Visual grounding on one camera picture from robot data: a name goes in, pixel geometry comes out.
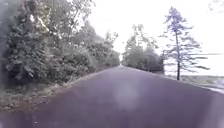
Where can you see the group of leafy trees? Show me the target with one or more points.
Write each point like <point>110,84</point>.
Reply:
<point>140,58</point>

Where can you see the grey asphalt road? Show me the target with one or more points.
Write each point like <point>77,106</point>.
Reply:
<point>126,100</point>

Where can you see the tall thin conifer tree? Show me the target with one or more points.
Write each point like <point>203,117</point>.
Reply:
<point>178,66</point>

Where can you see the dense wood of trees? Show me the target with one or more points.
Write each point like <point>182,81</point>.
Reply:
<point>40,53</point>

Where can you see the grass and gravel verge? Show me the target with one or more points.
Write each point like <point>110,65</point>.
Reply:
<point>26,95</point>

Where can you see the grassy roadside verge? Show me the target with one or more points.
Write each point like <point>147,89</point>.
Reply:
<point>203,81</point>

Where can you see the pale water surface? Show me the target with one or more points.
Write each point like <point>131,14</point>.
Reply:
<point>213,65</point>

